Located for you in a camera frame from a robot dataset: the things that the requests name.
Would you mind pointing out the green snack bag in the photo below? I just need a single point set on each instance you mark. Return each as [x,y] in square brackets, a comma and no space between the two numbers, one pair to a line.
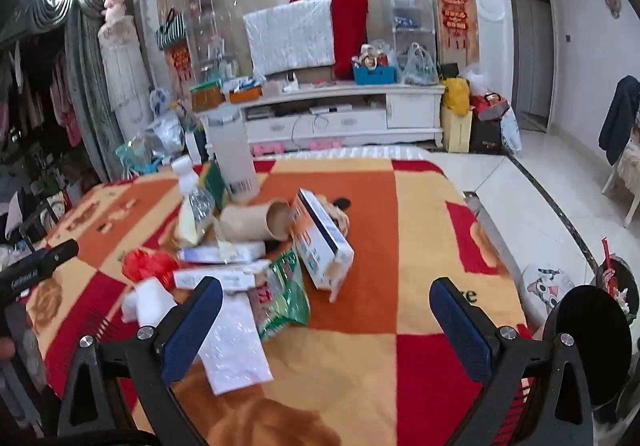
[285,301]

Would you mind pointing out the cat print round stool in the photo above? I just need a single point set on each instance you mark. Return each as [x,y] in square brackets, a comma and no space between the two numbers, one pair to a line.
[545,286]

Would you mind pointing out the red cloth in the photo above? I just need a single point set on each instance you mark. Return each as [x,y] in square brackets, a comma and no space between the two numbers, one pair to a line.
[350,35]

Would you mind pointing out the white plastic packet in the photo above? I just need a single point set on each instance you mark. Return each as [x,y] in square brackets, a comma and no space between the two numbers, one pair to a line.
[235,356]

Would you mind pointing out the small red hanging decoration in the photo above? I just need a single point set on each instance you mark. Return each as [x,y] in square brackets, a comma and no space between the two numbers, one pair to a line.
[180,58]

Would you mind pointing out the brown box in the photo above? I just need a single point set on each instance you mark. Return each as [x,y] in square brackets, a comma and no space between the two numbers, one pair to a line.
[206,99]

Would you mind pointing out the row of hanging clothes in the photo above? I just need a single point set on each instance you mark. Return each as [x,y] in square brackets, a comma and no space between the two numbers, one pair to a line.
[65,100]

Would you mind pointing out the lace covered air conditioner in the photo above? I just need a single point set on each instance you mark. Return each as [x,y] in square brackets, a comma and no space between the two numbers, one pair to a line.
[122,70]

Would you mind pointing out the beige paper bag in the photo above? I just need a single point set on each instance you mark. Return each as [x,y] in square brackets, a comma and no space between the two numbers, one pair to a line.
[457,130]

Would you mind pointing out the long red wrapper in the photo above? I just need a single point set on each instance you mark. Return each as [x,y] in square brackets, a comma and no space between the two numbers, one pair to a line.
[607,261]

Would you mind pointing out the black round bin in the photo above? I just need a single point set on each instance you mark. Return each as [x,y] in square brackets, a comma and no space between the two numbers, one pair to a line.
[590,346]

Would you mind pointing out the white security camera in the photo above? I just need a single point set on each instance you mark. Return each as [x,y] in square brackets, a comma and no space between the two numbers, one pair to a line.
[291,84]

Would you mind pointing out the grey curtain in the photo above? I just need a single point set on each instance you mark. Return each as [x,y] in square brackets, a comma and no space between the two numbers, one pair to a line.
[85,75]

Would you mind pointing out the flat white box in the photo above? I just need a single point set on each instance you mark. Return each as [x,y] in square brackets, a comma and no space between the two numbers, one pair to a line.
[240,251]

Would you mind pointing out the orange box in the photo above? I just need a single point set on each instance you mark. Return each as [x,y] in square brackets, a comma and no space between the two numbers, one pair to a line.
[245,95]

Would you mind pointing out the striped tote bag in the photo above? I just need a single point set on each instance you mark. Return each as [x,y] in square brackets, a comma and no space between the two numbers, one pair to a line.
[172,33]

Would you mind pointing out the white plastic bag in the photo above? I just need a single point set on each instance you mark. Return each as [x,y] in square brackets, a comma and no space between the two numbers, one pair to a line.
[511,130]

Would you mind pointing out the crumpled clear plastic bag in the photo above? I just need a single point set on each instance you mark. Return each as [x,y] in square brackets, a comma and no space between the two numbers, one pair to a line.
[165,133]

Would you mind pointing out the tall clear acrylic shelf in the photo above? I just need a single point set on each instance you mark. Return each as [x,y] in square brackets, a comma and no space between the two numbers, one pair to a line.
[405,0]

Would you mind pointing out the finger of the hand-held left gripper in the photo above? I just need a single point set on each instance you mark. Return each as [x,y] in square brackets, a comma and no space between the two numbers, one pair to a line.
[65,251]

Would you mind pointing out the clear plastic water bottle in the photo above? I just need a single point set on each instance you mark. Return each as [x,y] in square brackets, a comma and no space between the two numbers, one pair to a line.
[192,196]

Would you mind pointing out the clear plastic shopping bag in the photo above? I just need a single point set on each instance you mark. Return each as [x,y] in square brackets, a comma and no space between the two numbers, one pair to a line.
[417,65]

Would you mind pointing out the white TV cabinet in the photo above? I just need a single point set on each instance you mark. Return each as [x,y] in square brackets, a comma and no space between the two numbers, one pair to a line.
[415,110]

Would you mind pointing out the pink plush toy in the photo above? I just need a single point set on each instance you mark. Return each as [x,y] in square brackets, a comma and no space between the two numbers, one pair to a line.
[114,3]

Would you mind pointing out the blue white medicine box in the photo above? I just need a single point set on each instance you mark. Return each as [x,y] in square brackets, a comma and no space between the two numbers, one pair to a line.
[320,251]

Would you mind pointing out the black paper bag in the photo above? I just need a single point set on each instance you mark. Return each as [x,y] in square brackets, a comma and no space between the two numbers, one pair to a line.
[485,135]

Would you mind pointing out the long white medicine box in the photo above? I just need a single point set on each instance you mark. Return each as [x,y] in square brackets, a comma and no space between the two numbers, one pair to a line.
[210,277]

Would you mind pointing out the red gift bag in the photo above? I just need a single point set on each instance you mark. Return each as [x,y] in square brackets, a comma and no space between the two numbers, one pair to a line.
[490,105]

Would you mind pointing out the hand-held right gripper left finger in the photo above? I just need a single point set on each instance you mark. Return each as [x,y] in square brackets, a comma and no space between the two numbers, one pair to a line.
[192,326]

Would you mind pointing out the red plastic bag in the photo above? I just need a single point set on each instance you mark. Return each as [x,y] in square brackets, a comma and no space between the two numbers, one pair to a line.
[145,266]

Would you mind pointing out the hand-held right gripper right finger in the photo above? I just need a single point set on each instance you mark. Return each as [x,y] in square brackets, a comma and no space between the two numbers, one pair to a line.
[460,326]

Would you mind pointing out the dark jacket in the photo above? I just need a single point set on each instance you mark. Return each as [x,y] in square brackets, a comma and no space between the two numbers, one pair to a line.
[620,120]

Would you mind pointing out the white cloth covered TV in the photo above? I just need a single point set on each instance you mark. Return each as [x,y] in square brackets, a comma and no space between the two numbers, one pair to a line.
[290,35]

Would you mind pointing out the lined waste basket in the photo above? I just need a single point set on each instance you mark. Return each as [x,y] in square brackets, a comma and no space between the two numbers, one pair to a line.
[617,271]

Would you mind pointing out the blue basket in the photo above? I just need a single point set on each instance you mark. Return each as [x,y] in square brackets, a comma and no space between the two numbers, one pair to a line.
[375,74]

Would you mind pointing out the brown cardboard tube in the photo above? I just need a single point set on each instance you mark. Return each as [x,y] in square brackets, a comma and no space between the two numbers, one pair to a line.
[245,221]

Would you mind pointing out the white dining chair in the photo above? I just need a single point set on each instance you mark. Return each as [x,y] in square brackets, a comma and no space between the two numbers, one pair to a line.
[625,175]

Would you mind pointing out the tall white box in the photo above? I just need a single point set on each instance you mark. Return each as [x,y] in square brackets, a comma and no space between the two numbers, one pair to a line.
[227,160]

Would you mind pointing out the beige paper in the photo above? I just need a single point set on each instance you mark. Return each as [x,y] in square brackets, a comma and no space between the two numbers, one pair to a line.
[340,216]

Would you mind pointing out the white tissue wad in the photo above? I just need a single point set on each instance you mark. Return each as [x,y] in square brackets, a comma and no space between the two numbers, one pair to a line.
[150,301]

